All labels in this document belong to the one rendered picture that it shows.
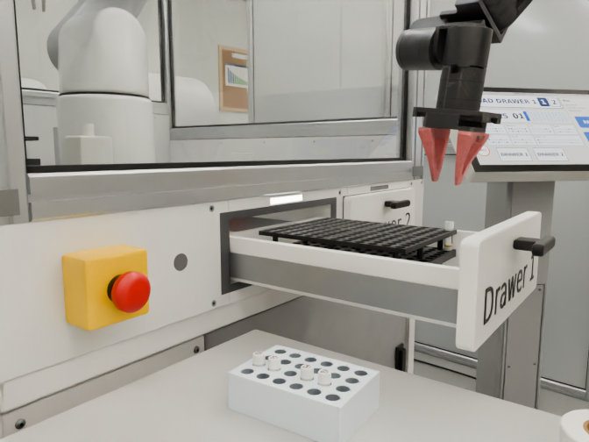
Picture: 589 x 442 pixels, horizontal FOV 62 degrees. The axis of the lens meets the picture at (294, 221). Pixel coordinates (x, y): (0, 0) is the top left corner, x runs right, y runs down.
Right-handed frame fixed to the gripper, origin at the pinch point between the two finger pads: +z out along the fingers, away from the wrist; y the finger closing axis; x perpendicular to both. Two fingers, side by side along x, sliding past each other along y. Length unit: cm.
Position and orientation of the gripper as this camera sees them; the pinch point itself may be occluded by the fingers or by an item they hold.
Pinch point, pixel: (446, 177)
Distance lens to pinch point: 71.9
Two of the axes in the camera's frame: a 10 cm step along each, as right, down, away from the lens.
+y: -7.7, -2.1, 6.0
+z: -0.9, 9.7, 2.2
